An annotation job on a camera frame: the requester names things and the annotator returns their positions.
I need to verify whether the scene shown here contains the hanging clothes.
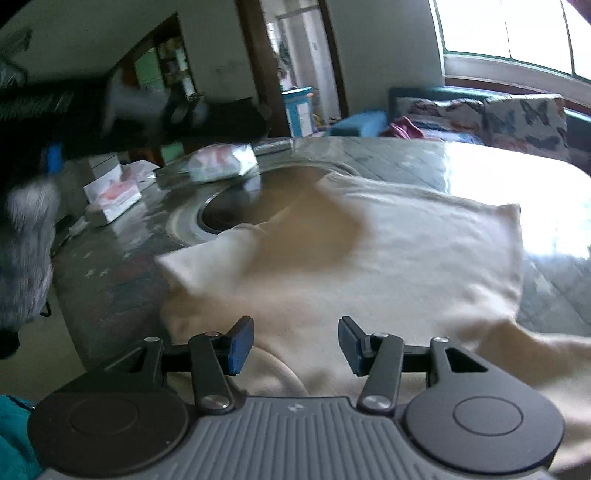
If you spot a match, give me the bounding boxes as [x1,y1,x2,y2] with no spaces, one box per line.
[276,39,291,90]

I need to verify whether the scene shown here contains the long butterfly print pillow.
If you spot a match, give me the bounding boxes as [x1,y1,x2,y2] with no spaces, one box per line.
[397,96,485,141]

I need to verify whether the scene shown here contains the teal cloth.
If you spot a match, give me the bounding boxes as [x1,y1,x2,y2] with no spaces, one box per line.
[0,394,43,480]

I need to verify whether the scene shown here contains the pink cloth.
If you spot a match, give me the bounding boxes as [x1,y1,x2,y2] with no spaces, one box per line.
[381,115,428,139]

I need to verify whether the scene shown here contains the cream knit garment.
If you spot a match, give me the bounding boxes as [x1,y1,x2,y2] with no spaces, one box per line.
[154,173,591,476]

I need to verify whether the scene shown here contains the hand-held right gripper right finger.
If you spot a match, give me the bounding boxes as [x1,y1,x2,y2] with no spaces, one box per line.
[338,316,491,415]

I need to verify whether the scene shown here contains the window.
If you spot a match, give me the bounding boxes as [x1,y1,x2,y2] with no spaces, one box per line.
[429,0,591,88]

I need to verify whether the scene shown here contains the dark wooden sideboard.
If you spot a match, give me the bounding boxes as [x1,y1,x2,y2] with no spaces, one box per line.
[65,85,271,155]

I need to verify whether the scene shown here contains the round black induction cooker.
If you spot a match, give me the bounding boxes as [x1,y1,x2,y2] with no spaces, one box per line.
[167,166,361,245]

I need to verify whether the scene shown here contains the grey fuzzy cloth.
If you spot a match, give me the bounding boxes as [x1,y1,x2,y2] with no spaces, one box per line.
[0,178,62,330]

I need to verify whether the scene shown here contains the dark wooden shelf cabinet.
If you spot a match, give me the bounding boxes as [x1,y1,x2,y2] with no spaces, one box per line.
[111,14,195,100]

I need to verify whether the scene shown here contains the flat butterfly print cushion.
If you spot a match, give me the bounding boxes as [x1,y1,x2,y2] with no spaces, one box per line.
[422,129,483,145]

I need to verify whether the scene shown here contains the pink white tissue pack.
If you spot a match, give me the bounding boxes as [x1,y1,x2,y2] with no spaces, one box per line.
[117,161,158,188]
[178,143,258,184]
[84,179,143,227]

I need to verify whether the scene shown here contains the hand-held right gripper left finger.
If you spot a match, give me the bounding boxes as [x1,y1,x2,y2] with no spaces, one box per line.
[104,316,256,415]

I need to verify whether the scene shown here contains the blue sofa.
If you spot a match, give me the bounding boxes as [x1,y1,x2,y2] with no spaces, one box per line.
[329,87,591,176]

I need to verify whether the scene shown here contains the dark wooden door frame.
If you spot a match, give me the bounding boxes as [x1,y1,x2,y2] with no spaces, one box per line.
[238,0,349,139]

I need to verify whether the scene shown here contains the white box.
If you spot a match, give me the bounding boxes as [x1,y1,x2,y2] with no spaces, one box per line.
[88,154,123,185]

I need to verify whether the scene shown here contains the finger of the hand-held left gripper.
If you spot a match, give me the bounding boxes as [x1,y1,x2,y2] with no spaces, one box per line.
[45,142,64,175]

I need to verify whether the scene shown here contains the grey remote control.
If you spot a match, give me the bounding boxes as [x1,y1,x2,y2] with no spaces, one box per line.
[252,140,294,155]

